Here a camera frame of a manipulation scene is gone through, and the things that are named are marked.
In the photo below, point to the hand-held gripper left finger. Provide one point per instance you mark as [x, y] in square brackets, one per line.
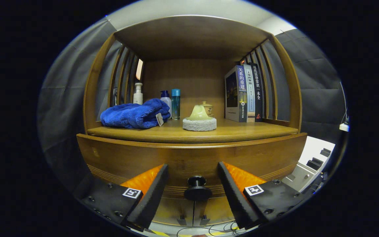
[151, 197]

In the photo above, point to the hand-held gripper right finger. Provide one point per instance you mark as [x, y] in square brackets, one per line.
[234, 197]

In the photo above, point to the black drawer knob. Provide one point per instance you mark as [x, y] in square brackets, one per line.
[197, 192]

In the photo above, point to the wooden drawer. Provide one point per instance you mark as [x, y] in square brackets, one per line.
[192, 158]

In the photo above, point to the wooden cabinet door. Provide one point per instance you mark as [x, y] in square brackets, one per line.
[176, 210]
[214, 210]

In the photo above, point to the wooden countertop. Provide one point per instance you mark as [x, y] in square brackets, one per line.
[235, 131]

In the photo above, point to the wooden cabinet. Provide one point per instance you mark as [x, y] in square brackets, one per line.
[189, 36]

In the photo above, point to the blue towel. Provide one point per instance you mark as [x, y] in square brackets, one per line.
[130, 115]

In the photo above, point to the black table clamp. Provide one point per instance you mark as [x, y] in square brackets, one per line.
[325, 152]
[315, 163]

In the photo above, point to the beige lidded teacup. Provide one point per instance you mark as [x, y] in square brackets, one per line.
[208, 108]

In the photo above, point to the white table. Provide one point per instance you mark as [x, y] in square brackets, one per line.
[314, 148]

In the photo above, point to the teal bottle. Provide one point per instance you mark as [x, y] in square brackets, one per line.
[175, 105]

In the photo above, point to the white bottle with blue cap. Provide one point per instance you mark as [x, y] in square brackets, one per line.
[166, 100]

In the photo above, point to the white pump bottle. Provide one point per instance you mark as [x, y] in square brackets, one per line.
[138, 97]

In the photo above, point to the book with blue spine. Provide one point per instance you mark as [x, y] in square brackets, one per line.
[232, 95]

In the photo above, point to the book with black spine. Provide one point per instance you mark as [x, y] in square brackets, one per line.
[258, 95]

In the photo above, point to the white shelf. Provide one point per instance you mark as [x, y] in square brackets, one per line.
[343, 127]

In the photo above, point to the black backdrop cloth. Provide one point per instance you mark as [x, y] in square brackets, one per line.
[64, 98]

